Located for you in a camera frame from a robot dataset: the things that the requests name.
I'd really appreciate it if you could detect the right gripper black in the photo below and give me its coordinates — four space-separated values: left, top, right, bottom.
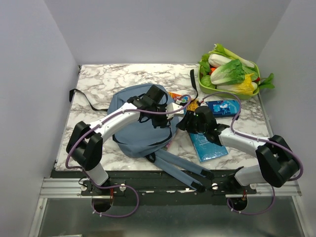
175 109 207 134

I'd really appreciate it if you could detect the designer fate flower book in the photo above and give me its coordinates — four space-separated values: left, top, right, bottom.
163 141 172 151

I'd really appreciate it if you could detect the blue student backpack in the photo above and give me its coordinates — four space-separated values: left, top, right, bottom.
66 83 214 193

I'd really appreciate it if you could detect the blue plastic-wrapped book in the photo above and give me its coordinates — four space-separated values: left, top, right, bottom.
189 133 228 162

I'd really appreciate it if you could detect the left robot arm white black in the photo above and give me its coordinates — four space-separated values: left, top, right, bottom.
66 83 176 195

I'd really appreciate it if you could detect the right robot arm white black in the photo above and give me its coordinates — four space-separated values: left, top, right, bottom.
177 106 301 194

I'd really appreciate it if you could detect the orange comic book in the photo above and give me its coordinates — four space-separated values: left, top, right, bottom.
169 92 199 113

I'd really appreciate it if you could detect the green vegetable tray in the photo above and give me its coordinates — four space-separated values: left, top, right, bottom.
196 65 259 100

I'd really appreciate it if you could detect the blue pencil case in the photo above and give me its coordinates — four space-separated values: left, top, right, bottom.
206 100 240 118

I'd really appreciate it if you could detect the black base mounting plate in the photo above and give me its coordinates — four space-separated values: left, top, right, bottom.
50 167 289 207

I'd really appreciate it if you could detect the green leafy lettuce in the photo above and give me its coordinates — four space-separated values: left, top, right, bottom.
210 59 259 85

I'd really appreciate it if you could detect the white napa cabbage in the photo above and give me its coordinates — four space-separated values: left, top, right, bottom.
208 54 231 68

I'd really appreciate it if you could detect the yellow leafy vegetable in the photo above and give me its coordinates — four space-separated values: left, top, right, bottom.
216 73 258 95

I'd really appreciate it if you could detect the bok choy stalk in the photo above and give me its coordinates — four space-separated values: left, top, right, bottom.
209 43 255 68

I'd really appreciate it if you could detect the dark green spinach leaf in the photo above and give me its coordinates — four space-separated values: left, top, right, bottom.
258 73 275 90

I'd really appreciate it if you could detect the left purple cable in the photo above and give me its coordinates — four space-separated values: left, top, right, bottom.
65 94 193 218

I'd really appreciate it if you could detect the purple cable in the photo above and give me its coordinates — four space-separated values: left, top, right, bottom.
65 94 193 218
201 92 304 215

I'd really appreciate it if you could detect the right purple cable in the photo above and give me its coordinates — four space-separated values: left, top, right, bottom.
201 92 304 215

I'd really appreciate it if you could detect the aluminium rail frame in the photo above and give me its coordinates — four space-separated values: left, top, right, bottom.
28 178 313 237

